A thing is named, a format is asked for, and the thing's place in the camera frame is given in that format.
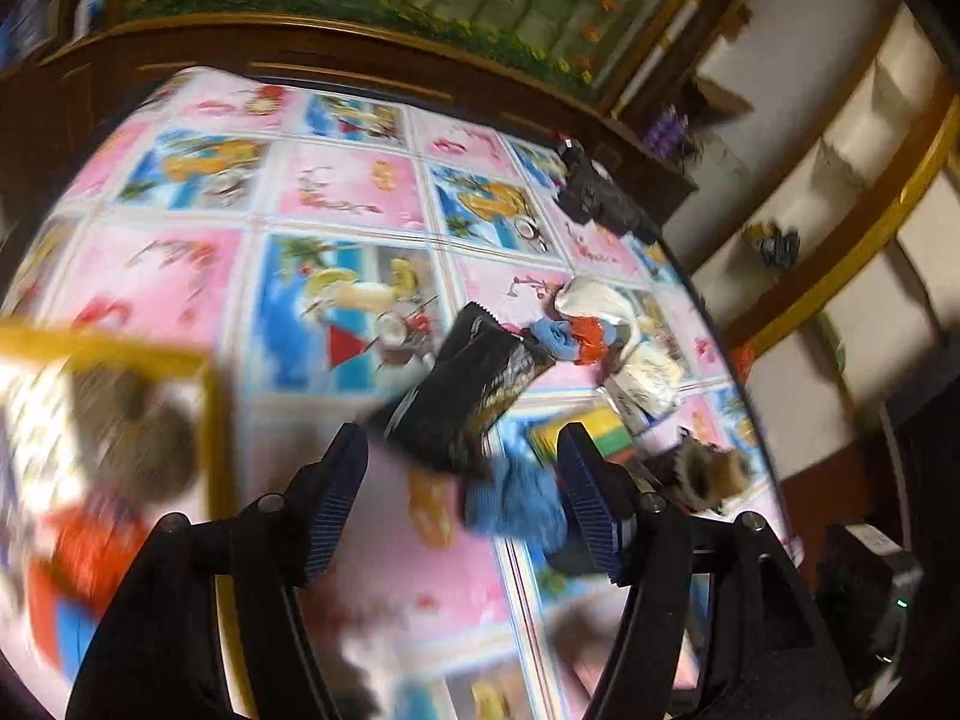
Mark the arched golden wall shelf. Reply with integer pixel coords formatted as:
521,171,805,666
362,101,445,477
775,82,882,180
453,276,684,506
660,0,960,481

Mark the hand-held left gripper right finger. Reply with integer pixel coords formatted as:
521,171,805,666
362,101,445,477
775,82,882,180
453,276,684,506
556,422,860,720

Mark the yellow plastic bag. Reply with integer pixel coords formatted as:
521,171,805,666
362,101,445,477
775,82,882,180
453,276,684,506
0,319,241,526

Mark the black item on shelf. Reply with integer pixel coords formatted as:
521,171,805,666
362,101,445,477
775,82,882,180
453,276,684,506
754,221,802,267

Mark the black snack packet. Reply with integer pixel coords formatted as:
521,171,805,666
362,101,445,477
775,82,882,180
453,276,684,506
360,301,560,477

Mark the blue knitted sock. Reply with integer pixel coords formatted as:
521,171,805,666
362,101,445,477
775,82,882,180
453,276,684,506
463,457,571,541

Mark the yellow green sponge pack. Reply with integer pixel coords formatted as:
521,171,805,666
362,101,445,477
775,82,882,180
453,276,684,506
529,409,638,466

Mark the printed pink blue tablecloth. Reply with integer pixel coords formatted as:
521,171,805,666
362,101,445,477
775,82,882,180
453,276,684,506
0,66,796,720

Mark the dark wooden cabinet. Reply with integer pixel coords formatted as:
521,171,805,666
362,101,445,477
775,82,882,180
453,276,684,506
0,0,698,241

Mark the brown furry toy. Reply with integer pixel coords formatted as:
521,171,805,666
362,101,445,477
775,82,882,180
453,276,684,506
660,427,755,518

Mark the white cloth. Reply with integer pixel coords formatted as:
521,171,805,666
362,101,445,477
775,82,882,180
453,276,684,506
555,275,638,327

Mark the orange plastic bag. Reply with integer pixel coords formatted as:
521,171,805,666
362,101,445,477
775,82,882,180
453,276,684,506
30,506,151,616

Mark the white paper roll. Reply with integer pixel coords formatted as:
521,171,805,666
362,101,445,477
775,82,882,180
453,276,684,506
649,0,710,80

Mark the small blue cloth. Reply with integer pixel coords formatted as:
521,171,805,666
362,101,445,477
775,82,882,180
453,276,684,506
531,317,582,362

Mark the black dusty plastic part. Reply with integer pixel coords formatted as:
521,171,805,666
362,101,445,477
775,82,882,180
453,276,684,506
553,139,665,241

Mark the white tissue pack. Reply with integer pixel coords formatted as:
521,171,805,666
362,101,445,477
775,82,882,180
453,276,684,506
600,345,687,428

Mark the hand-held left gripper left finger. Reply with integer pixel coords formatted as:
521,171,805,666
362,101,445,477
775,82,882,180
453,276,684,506
66,422,370,720

